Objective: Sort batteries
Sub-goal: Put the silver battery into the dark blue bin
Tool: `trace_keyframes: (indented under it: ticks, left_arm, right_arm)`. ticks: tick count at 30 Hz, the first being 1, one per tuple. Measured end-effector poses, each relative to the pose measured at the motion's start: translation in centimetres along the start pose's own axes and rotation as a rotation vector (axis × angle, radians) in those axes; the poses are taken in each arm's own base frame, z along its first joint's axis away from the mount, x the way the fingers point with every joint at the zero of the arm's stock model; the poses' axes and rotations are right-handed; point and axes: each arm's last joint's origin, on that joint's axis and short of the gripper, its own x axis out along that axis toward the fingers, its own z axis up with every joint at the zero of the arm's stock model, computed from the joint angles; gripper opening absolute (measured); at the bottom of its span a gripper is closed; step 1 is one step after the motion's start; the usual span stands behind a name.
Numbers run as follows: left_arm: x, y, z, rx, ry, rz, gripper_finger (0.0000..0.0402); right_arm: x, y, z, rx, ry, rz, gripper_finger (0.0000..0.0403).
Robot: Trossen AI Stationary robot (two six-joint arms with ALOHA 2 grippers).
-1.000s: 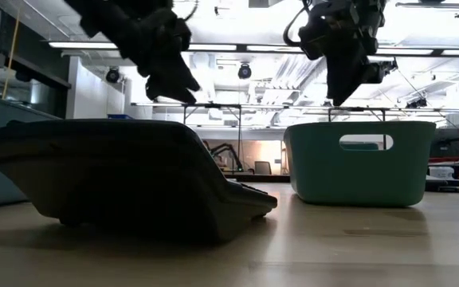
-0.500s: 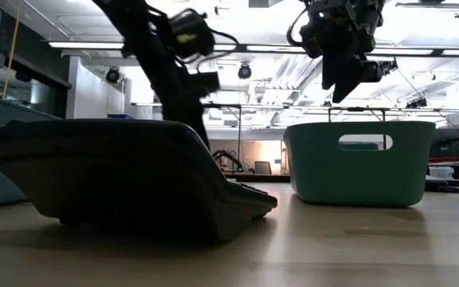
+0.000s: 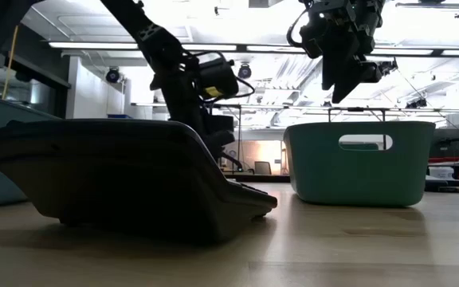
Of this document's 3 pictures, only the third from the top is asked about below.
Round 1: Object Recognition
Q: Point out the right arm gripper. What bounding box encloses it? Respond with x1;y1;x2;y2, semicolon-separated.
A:
321;0;398;104

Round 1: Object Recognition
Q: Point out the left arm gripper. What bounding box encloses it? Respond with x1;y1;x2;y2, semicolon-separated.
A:
149;53;237;160

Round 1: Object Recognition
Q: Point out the long ceiling light strip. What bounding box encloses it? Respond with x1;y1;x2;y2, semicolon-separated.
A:
48;41;139;50
181;43;238;52
246;45;306;53

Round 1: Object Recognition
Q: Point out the black round ceiling lamp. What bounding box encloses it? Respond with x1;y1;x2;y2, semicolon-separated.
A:
237;63;253;80
105;67;121;85

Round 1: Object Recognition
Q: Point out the black desk calculator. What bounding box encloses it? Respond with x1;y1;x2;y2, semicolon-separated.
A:
0;118;279;243

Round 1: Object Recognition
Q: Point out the background metal table frame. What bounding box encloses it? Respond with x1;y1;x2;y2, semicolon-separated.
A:
209;104;459;123

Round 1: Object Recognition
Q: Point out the black aluminium table frame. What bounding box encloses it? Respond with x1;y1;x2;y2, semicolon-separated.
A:
223;171;459;195

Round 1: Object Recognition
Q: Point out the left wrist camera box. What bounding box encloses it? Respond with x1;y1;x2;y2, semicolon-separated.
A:
195;57;241;100

